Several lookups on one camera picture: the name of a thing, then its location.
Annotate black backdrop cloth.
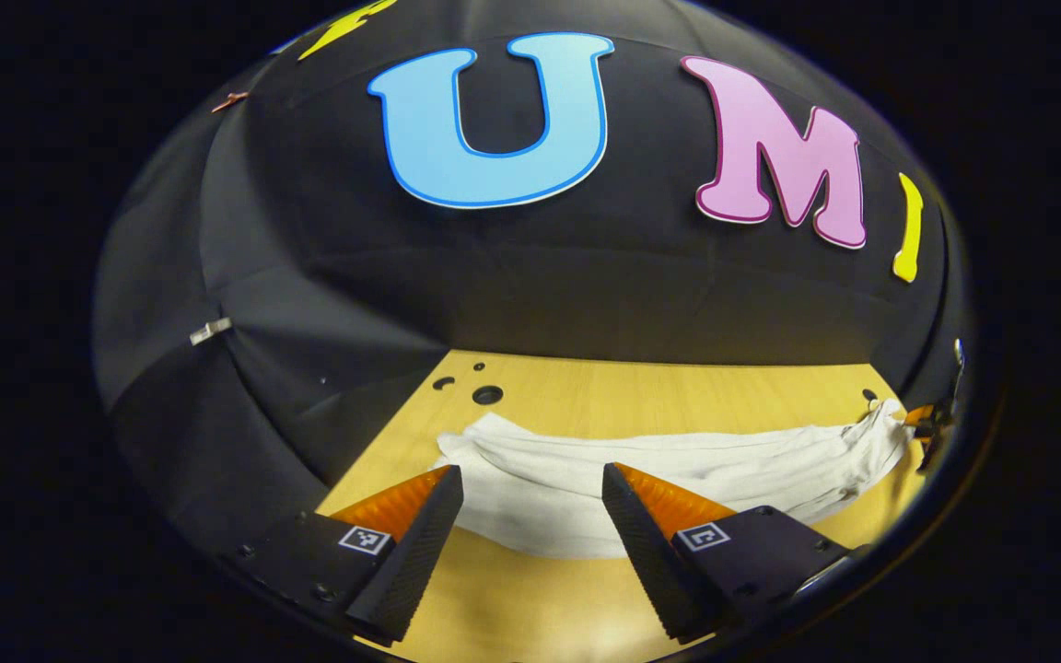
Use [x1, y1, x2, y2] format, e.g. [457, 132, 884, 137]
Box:
[93, 0, 964, 553]

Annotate white jeans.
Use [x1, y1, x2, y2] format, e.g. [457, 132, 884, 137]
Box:
[436, 398, 911, 560]

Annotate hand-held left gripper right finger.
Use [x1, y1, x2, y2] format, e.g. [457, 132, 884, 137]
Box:
[600, 462, 854, 646]

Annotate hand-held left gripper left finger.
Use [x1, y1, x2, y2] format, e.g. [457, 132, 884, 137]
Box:
[217, 463, 465, 647]

